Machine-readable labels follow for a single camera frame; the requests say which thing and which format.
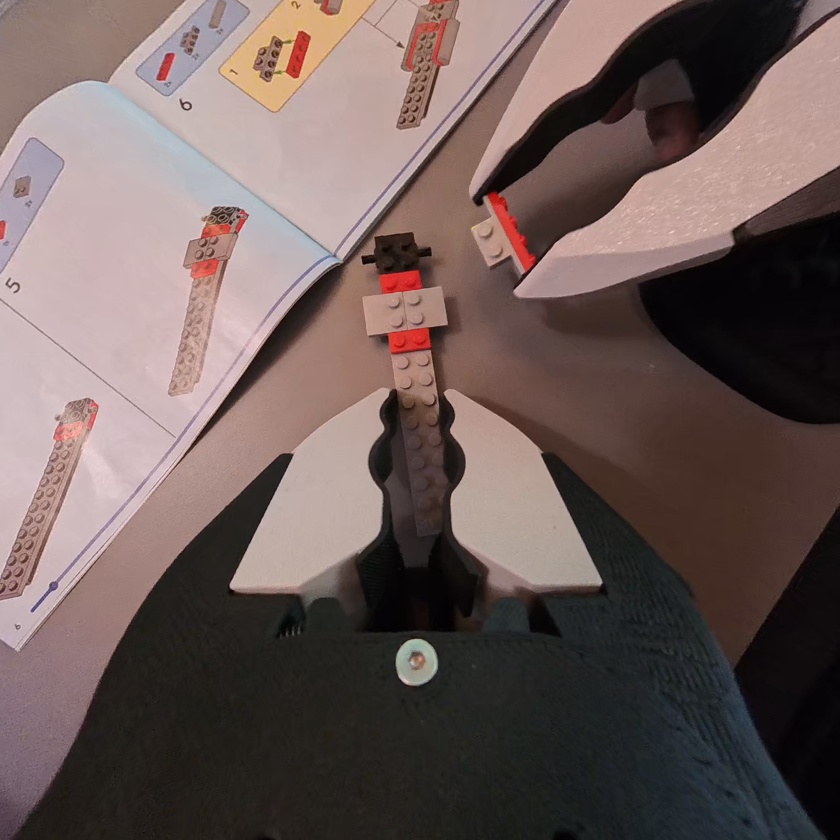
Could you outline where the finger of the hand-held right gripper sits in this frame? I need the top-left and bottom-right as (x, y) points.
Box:
(515, 18), (840, 300)
(469, 0), (706, 203)

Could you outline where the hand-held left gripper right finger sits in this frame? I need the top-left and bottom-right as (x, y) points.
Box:
(445, 390), (605, 609)

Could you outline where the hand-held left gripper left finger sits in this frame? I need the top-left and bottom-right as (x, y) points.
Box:
(230, 387), (403, 609)

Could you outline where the long grey red brick assembly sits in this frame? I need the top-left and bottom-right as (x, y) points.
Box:
(361, 232), (454, 540)

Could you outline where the red plate with grey piece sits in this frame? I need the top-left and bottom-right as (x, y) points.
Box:
(470, 192), (541, 274)

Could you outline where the person's right hand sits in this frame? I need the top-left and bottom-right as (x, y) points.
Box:
(646, 98), (700, 165)

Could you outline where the open instruction booklet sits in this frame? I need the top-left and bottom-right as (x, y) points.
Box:
(0, 0), (560, 652)

